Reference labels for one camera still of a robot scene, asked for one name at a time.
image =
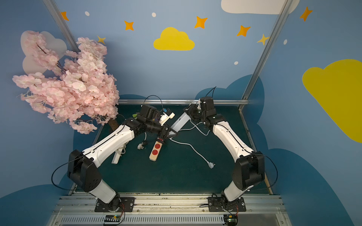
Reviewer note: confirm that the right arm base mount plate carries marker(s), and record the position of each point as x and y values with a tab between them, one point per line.
219	204

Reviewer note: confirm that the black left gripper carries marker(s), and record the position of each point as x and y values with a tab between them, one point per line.
164	133

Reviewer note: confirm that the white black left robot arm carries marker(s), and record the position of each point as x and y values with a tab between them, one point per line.
83	166

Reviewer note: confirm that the front aluminium rail base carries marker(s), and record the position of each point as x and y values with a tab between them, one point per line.
151	209

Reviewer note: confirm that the left vertical aluminium post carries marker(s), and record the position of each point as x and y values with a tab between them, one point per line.
61	23

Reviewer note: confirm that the beige red socket power strip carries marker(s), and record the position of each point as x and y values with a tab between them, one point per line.
156	149

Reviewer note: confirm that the right vertical aluminium post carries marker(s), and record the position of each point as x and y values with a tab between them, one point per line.
281	19

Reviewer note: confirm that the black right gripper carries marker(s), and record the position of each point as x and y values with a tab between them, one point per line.
191	111

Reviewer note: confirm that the white power strip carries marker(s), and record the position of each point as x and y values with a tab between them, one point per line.
118	153

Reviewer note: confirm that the pink blossom artificial tree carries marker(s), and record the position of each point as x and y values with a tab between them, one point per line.
80	93

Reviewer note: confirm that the horizontal aluminium frame rail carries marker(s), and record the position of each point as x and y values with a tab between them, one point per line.
177	102

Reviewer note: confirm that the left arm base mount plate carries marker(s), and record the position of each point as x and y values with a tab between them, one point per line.
118	204

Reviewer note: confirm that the small white adapter strip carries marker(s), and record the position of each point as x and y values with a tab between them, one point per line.
179	123

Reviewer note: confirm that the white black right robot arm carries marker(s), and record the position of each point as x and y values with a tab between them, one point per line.
249	169

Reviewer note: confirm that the vertical aluminium post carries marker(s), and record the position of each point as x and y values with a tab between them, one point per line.
281	19
61	23

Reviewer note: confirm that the brown artificial tree trunk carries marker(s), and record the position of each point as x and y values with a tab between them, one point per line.
113	124

